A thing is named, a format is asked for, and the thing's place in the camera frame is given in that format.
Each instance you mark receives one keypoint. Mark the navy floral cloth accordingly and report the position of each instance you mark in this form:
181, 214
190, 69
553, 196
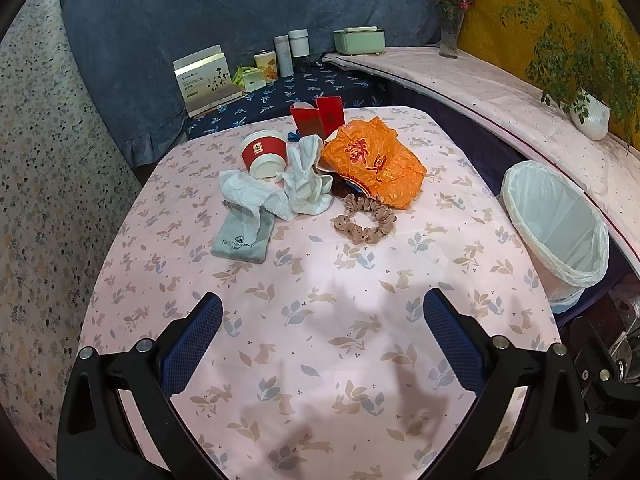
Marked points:
274, 100

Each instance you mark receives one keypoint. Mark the pink dotted shelf cloth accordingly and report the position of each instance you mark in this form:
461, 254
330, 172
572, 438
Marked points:
606, 170

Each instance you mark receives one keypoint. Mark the beige polka dot scrunchie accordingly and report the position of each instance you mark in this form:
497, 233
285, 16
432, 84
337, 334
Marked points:
364, 220

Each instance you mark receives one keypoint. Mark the green yellow snack packet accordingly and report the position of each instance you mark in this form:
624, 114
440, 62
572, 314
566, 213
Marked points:
249, 79

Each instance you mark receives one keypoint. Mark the glass vase pink flowers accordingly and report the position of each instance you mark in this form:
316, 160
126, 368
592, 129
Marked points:
451, 14

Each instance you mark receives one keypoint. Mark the dark red velvet scrunchie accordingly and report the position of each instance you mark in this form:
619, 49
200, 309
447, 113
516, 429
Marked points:
341, 187

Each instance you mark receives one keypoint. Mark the white cylindrical jar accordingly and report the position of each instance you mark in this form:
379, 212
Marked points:
299, 43

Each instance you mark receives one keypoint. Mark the blue velvet backdrop cloth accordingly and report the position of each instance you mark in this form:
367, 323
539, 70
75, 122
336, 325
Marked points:
126, 49

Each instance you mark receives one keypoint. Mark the white lined trash bin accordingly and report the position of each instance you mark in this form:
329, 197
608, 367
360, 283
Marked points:
566, 237

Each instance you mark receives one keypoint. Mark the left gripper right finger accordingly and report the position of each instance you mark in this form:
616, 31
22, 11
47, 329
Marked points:
550, 437

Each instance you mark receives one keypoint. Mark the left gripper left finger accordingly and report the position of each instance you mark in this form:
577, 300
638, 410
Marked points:
95, 436

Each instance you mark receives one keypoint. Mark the pink bunny print tablecloth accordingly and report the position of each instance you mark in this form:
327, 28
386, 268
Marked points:
323, 367

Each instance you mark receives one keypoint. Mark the mint green tissue box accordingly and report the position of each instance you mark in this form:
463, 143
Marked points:
359, 40

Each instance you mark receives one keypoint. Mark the red card envelope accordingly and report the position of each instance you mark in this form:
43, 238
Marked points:
321, 119

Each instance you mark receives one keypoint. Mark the green plant white pot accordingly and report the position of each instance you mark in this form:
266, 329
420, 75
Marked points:
580, 54

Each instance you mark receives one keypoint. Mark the white booklet display box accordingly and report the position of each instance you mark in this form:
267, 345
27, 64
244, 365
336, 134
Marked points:
205, 81

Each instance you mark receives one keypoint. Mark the red white paper cup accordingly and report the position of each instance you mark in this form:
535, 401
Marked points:
264, 153

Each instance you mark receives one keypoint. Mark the tall white bottle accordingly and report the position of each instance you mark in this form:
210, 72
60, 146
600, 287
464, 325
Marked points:
284, 55

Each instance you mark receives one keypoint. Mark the grey drawstring pouch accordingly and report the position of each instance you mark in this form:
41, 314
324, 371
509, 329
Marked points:
232, 243

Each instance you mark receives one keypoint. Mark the orange plastic bag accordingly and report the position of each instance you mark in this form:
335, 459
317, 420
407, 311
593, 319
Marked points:
368, 154

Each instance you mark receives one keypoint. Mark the white tissue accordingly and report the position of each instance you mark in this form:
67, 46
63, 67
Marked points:
251, 195

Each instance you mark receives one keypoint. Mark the orange floral tin can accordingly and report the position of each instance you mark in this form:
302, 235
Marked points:
266, 62

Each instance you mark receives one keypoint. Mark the white cloth glove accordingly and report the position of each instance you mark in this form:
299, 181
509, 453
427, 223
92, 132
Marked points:
308, 192

